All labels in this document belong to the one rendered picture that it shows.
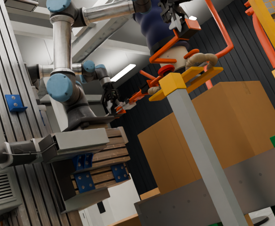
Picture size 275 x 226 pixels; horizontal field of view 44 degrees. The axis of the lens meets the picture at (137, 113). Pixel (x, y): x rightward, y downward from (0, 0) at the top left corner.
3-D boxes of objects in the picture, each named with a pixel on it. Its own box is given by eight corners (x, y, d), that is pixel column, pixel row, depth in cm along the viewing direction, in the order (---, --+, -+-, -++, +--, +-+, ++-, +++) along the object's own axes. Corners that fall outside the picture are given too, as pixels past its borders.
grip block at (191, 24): (201, 29, 151) (197, 20, 152) (190, 27, 145) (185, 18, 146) (188, 40, 157) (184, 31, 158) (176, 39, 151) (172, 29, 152)
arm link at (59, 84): (81, 105, 162) (78, 2, 174) (70, 97, 148) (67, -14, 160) (57, 107, 164) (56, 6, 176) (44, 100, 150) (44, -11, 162)
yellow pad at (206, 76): (224, 69, 185) (220, 62, 187) (214, 69, 178) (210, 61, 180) (181, 98, 208) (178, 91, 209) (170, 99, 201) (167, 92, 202)
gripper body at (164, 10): (174, 25, 161) (164, 5, 164) (187, 14, 155) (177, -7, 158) (164, 23, 156) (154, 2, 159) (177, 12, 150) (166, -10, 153)
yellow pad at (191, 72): (204, 69, 172) (200, 61, 173) (193, 69, 165) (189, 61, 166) (161, 100, 194) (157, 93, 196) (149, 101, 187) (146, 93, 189)
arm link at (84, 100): (92, 106, 174) (83, 83, 178) (83, 100, 161) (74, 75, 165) (71, 115, 175) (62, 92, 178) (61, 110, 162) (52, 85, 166)
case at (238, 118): (296, 150, 168) (259, 80, 178) (261, 166, 139) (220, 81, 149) (206, 186, 207) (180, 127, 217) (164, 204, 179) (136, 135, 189)
